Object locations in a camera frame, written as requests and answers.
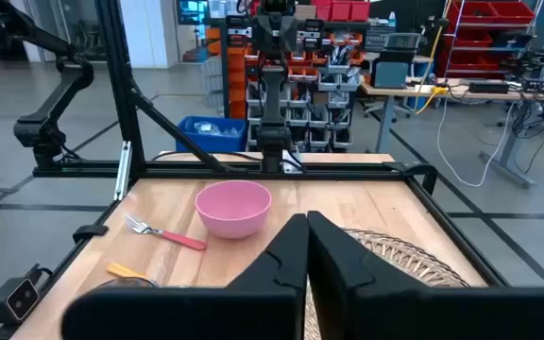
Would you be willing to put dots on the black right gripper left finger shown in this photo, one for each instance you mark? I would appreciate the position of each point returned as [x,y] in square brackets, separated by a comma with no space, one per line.
[182,316]

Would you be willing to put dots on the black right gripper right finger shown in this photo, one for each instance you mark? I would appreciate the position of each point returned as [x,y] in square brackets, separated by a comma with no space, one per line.
[395,316]

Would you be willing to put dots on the pink plastic bowl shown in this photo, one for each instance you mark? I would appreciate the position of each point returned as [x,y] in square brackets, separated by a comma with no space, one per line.
[232,208]

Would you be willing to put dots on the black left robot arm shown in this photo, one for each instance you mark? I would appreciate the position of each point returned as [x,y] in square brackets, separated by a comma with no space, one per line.
[272,99]

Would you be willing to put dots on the red plastic bin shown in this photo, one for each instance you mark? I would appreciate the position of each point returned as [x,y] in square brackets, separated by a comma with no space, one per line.
[321,9]
[360,9]
[341,9]

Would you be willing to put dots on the parts rack with orange bins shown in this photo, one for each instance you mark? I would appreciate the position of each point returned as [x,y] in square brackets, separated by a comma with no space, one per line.
[236,71]

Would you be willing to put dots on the round woven wicker placemat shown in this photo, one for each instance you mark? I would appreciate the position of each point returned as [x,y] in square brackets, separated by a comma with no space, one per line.
[409,260]

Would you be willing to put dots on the blue plastic bin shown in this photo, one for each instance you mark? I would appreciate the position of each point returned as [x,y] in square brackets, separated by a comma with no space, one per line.
[210,137]

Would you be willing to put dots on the silver aluminium bar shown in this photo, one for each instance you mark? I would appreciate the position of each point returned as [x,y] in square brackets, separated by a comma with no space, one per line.
[123,170]

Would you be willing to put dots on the wooden desk with grey legs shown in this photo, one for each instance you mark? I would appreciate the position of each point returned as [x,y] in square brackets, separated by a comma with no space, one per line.
[508,156]

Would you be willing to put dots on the shelf with red bins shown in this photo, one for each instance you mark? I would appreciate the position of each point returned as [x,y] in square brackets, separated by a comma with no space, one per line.
[470,61]

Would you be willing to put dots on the black box on desk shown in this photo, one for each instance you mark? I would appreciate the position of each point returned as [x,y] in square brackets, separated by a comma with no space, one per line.
[489,87]

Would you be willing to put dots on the wall screen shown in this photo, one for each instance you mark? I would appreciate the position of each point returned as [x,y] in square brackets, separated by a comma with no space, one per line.
[192,11]

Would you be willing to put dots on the black frame clamp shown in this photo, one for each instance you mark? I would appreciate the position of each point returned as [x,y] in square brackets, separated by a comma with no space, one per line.
[90,232]

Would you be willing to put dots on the black corner bracket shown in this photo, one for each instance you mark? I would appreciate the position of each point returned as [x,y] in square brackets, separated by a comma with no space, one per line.
[418,170]

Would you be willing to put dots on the black aluminium table frame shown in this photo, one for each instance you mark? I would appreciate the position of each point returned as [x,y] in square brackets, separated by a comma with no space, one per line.
[125,71]

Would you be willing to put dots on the black depth camera box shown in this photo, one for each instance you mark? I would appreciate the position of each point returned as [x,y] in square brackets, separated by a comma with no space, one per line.
[14,300]

